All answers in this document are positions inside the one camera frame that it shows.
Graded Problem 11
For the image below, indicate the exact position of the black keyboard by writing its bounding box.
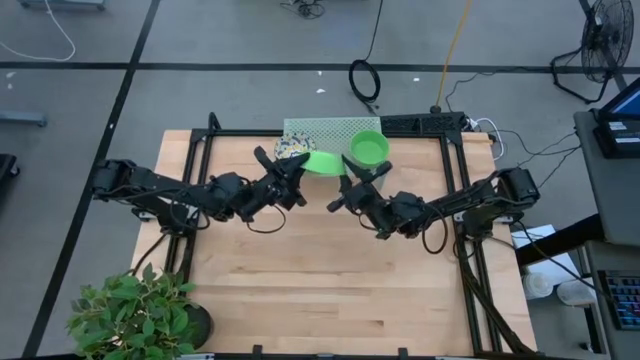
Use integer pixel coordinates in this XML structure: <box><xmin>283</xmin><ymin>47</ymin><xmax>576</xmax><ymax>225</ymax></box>
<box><xmin>597</xmin><ymin>269</ymin><xmax>640</xmax><ymax>331</ymax></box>

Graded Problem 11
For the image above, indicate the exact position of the grey metal foot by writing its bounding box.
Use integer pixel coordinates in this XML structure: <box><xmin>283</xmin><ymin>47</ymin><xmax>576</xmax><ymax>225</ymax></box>
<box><xmin>0</xmin><ymin>110</ymin><xmax>49</xmax><ymax>128</ymax></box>

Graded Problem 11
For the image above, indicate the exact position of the black floor fan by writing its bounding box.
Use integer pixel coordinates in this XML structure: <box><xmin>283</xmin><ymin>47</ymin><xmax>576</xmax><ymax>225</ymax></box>
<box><xmin>549</xmin><ymin>0</ymin><xmax>636</xmax><ymax>105</ymax></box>

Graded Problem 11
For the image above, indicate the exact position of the pale green perforated metal shelf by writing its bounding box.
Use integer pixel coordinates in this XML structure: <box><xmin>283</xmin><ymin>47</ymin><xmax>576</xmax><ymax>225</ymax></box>
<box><xmin>282</xmin><ymin>115</ymin><xmax>388</xmax><ymax>194</ymax></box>

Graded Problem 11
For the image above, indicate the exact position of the green potted plant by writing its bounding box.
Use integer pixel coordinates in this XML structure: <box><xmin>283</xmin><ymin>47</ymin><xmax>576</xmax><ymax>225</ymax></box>
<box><xmin>66</xmin><ymin>263</ymin><xmax>215</xmax><ymax>360</ymax></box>

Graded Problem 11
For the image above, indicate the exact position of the black monitor with blue screen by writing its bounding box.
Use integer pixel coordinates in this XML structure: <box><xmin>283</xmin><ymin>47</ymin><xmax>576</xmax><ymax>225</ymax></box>
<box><xmin>598</xmin><ymin>77</ymin><xmax>640</xmax><ymax>121</ymax></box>

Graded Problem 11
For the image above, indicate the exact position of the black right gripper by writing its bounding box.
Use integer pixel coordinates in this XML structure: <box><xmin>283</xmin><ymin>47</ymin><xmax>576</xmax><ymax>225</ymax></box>
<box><xmin>326</xmin><ymin>153</ymin><xmax>397</xmax><ymax>241</ymax></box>

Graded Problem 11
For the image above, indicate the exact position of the grey keyboard desk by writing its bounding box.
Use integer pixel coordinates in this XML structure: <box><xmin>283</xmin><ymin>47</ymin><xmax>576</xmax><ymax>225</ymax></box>
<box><xmin>583</xmin><ymin>239</ymin><xmax>640</xmax><ymax>360</ymax></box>

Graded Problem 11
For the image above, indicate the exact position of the green plastic bowl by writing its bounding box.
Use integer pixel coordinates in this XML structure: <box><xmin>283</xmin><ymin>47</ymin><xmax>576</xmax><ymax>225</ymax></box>
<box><xmin>301</xmin><ymin>149</ymin><xmax>347</xmax><ymax>178</ymax></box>
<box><xmin>348</xmin><ymin>129</ymin><xmax>391</xmax><ymax>169</ymax></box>

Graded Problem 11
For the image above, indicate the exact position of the white cable loop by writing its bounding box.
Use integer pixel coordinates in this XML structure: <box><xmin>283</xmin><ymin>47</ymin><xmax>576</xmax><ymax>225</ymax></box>
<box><xmin>467</xmin><ymin>117</ymin><xmax>505</xmax><ymax>162</ymax></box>

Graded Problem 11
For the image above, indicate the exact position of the grey metal base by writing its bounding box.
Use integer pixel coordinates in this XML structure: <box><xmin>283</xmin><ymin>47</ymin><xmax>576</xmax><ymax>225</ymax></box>
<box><xmin>18</xmin><ymin>0</ymin><xmax>107</xmax><ymax>12</ymax></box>

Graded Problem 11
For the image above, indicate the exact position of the black desk bar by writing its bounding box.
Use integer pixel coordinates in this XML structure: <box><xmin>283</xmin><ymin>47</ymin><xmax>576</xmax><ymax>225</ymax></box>
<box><xmin>514</xmin><ymin>213</ymin><xmax>606</xmax><ymax>267</ymax></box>

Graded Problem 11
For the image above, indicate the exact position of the black aluminium table frame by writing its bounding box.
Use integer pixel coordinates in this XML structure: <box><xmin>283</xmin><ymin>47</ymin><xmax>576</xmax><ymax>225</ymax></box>
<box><xmin>163</xmin><ymin>111</ymin><xmax>541</xmax><ymax>360</ymax></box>

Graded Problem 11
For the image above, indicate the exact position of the yellow hanging cable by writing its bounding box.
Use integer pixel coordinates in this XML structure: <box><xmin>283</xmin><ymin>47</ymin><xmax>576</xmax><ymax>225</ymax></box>
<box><xmin>432</xmin><ymin>0</ymin><xmax>474</xmax><ymax>113</ymax></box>

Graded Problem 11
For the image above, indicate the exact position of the black coiled hanging cable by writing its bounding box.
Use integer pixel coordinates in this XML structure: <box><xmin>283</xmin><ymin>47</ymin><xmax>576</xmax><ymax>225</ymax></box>
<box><xmin>348</xmin><ymin>0</ymin><xmax>385</xmax><ymax>115</ymax></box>

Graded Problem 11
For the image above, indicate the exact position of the white round container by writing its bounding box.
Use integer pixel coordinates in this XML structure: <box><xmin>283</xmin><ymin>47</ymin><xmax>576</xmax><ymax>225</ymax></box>
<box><xmin>556</xmin><ymin>279</ymin><xmax>597</xmax><ymax>307</ymax></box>
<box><xmin>522</xmin><ymin>272</ymin><xmax>555</xmax><ymax>301</ymax></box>

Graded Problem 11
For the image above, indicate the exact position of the black cable tangle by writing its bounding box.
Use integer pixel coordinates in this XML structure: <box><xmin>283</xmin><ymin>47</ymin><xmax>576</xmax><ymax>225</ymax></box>
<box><xmin>278</xmin><ymin>0</ymin><xmax>327</xmax><ymax>21</ymax></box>

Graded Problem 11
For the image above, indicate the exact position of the black device with white labels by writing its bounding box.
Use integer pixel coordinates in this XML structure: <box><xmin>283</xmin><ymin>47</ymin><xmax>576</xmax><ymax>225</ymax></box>
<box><xmin>592</xmin><ymin>117</ymin><xmax>640</xmax><ymax>160</ymax></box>

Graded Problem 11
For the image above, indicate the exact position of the black floor object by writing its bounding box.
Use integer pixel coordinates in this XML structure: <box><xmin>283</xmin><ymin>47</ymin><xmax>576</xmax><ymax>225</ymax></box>
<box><xmin>0</xmin><ymin>153</ymin><xmax>21</xmax><ymax>182</ymax></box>

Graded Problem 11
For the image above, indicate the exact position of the white sheet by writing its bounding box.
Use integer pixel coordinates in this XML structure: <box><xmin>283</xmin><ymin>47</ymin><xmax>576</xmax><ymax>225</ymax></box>
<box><xmin>509</xmin><ymin>223</ymin><xmax>576</xmax><ymax>281</ymax></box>

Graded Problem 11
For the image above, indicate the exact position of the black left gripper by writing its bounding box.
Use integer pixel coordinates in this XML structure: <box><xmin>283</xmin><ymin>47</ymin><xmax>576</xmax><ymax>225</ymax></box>
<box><xmin>244</xmin><ymin>145</ymin><xmax>313</xmax><ymax>214</ymax></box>

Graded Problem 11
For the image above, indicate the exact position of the white floor cable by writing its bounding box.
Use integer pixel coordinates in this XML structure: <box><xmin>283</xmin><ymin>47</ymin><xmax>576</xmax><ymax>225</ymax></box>
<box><xmin>0</xmin><ymin>0</ymin><xmax>78</xmax><ymax>64</ymax></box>

